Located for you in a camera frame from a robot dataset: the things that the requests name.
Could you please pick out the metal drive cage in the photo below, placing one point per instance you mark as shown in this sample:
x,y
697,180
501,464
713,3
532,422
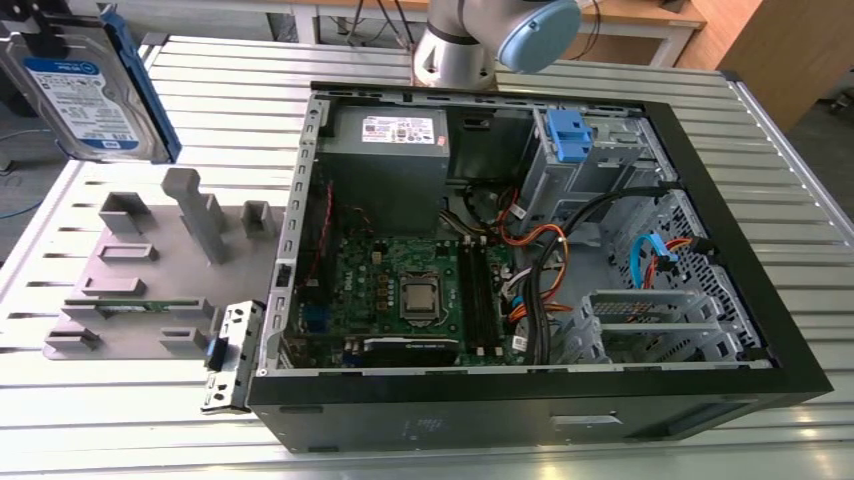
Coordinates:
x,y
581,185

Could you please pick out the black RAM slot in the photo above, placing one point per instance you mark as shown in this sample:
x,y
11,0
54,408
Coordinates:
x,y
490,295
473,295

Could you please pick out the blue drive carrier latch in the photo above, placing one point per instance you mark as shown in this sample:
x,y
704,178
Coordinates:
x,y
568,135

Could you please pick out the grey parts rack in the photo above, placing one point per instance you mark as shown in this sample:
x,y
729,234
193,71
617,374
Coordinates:
x,y
174,272

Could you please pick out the metal disk bay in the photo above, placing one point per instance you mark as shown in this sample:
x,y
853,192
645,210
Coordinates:
x,y
641,327

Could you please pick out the silver CPU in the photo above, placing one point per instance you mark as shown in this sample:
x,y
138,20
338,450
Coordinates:
x,y
421,298

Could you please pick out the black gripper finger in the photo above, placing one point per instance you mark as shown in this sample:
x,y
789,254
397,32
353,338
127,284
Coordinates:
x,y
53,32
14,9

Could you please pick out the wooden desk white legs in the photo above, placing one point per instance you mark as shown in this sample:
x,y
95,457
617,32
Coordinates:
x,y
668,22

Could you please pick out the CPU socket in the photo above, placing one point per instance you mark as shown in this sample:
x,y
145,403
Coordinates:
x,y
421,275

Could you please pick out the green motherboard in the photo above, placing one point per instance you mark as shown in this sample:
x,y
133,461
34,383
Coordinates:
x,y
374,260

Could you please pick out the black PC case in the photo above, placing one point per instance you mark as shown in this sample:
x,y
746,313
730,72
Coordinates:
x,y
468,415

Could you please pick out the wooden cabinet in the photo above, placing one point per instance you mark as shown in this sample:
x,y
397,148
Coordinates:
x,y
788,50

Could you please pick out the black graphics card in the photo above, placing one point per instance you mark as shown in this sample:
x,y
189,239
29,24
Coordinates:
x,y
414,350

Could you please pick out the hard disk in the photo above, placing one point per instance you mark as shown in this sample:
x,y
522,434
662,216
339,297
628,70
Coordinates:
x,y
81,100

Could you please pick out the metal expansion slot bracket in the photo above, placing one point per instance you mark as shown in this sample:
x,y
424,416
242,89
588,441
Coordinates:
x,y
234,320

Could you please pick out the white table frame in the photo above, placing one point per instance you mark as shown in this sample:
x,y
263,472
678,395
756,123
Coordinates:
x,y
306,25

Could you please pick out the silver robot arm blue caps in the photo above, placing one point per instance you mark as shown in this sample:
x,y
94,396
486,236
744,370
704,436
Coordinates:
x,y
454,55

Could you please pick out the grey power supply unit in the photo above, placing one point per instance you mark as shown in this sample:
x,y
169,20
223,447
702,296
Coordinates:
x,y
394,190

